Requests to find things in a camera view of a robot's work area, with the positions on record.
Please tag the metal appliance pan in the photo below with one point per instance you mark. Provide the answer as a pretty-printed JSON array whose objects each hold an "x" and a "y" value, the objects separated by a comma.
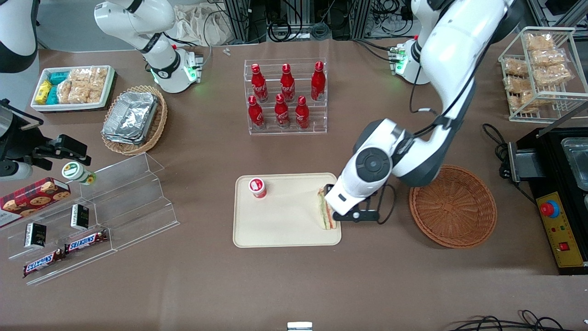
[{"x": 576, "y": 161}]

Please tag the stack of foil trays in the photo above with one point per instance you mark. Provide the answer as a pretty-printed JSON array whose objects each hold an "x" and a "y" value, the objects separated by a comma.
[{"x": 131, "y": 117}]

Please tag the clear acrylic bottle rack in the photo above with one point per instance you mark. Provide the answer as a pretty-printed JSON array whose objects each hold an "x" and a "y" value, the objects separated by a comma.
[{"x": 287, "y": 130}]

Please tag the white rectangular snack tray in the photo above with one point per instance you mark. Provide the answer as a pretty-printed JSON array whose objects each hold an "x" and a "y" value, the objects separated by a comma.
[{"x": 41, "y": 106}]

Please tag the dark flat board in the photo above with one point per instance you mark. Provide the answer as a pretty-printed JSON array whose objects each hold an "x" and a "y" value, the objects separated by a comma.
[{"x": 115, "y": 92}]

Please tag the red plaid cookie box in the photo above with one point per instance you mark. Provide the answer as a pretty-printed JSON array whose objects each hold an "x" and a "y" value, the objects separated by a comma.
[{"x": 32, "y": 197}]

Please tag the green sunflower yogurt cup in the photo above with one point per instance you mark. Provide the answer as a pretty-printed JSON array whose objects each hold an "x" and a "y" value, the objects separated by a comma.
[{"x": 76, "y": 171}]

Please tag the small black box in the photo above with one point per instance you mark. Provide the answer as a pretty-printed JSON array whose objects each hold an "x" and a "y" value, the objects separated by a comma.
[
  {"x": 35, "y": 235},
  {"x": 79, "y": 217}
]

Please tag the brown wicker basket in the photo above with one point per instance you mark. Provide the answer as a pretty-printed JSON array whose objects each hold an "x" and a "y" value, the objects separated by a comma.
[{"x": 455, "y": 207}]

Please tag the teal snack pack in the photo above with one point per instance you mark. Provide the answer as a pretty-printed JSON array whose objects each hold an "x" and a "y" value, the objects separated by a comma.
[
  {"x": 59, "y": 77},
  {"x": 52, "y": 95}
]

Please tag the red yogurt cup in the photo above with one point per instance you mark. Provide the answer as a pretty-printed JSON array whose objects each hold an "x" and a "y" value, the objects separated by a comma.
[{"x": 257, "y": 187}]

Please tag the light oval wicker basket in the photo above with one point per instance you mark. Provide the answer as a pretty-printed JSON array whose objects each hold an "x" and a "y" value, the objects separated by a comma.
[{"x": 158, "y": 124}]

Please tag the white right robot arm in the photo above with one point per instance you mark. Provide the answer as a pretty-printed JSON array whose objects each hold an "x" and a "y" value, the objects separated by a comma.
[{"x": 161, "y": 59}]

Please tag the red cola bottle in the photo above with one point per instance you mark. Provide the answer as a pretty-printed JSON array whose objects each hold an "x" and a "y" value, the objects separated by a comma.
[
  {"x": 287, "y": 85},
  {"x": 318, "y": 82},
  {"x": 259, "y": 85},
  {"x": 302, "y": 115},
  {"x": 256, "y": 115},
  {"x": 281, "y": 112}
]

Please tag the black appliance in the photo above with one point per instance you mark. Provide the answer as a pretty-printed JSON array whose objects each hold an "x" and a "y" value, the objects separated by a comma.
[{"x": 551, "y": 156}]

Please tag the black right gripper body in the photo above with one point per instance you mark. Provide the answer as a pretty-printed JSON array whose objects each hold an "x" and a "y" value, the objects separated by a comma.
[{"x": 24, "y": 143}]

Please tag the beige plastic tray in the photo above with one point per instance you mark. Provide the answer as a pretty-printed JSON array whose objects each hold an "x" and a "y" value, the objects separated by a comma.
[{"x": 285, "y": 220}]

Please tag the clear acrylic stepped display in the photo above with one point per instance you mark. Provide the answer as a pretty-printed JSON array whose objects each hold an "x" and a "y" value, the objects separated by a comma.
[{"x": 138, "y": 202}]

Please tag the yellow black control box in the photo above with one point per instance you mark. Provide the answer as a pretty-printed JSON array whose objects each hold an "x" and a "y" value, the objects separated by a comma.
[{"x": 562, "y": 230}]

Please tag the clear rice cracker bag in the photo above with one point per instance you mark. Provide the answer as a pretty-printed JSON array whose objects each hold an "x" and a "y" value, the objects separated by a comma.
[
  {"x": 97, "y": 83},
  {"x": 551, "y": 75},
  {"x": 517, "y": 84},
  {"x": 521, "y": 102},
  {"x": 539, "y": 41},
  {"x": 65, "y": 92},
  {"x": 79, "y": 87},
  {"x": 548, "y": 57},
  {"x": 516, "y": 67}
]

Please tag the snickers bar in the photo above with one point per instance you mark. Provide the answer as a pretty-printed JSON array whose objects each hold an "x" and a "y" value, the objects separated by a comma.
[
  {"x": 42, "y": 264},
  {"x": 86, "y": 241}
]

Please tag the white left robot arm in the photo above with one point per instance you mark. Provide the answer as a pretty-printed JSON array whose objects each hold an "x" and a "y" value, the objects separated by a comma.
[{"x": 455, "y": 50}]

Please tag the white cloth bag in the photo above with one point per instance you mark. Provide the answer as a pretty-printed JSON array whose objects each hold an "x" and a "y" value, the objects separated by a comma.
[{"x": 197, "y": 25}]

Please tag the triangular sandwich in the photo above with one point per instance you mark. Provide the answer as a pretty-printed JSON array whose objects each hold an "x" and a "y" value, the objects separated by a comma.
[{"x": 327, "y": 216}]

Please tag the aluminium equipment rack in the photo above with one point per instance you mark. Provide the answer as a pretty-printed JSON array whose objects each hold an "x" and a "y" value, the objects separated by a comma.
[{"x": 294, "y": 18}]

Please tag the red emergency stop button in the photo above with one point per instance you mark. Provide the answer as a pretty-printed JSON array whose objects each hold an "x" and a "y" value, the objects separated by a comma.
[{"x": 549, "y": 209}]

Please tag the yellow snack pack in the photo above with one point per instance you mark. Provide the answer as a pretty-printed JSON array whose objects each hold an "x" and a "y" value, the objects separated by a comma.
[{"x": 43, "y": 92}]

